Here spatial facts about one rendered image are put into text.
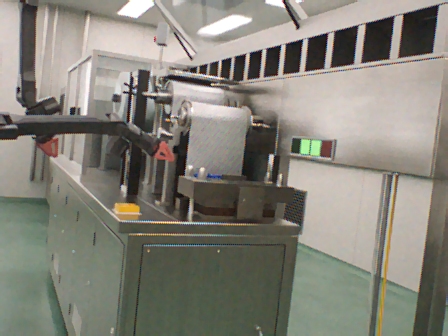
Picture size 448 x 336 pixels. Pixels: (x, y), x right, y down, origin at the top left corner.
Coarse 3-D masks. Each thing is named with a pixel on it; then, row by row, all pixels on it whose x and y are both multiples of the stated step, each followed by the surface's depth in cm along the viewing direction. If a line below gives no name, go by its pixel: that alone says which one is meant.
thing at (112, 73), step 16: (112, 64) 265; (128, 64) 269; (144, 64) 273; (80, 80) 304; (96, 80) 375; (112, 80) 266; (128, 80) 270; (80, 96) 298; (96, 96) 264; (112, 96) 267; (80, 112) 293; (96, 112) 264; (144, 128) 277; (64, 144) 357; (80, 144) 282; (96, 144) 266; (80, 160) 277; (96, 160) 267; (112, 160) 271; (144, 160) 278; (112, 176) 271; (144, 176) 279
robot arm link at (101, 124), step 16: (0, 112) 144; (112, 112) 164; (0, 128) 136; (16, 128) 138; (32, 128) 144; (48, 128) 148; (64, 128) 151; (80, 128) 154; (96, 128) 157; (112, 128) 160
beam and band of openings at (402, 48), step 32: (384, 0) 137; (416, 0) 126; (288, 32) 183; (320, 32) 164; (352, 32) 156; (384, 32) 146; (416, 32) 133; (192, 64) 277; (224, 64) 241; (256, 64) 214; (288, 64) 186; (320, 64) 175; (352, 64) 159; (384, 64) 135
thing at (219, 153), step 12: (192, 132) 179; (204, 132) 181; (216, 132) 183; (192, 144) 179; (204, 144) 181; (216, 144) 184; (228, 144) 186; (240, 144) 188; (192, 156) 180; (204, 156) 182; (216, 156) 184; (228, 156) 186; (240, 156) 188; (216, 168) 185; (228, 168) 187; (240, 168) 189
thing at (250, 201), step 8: (240, 192) 165; (248, 192) 167; (256, 192) 168; (264, 192) 169; (240, 200) 166; (248, 200) 167; (256, 200) 168; (240, 208) 166; (248, 208) 167; (256, 208) 169; (240, 216) 166; (248, 216) 168; (256, 216) 169
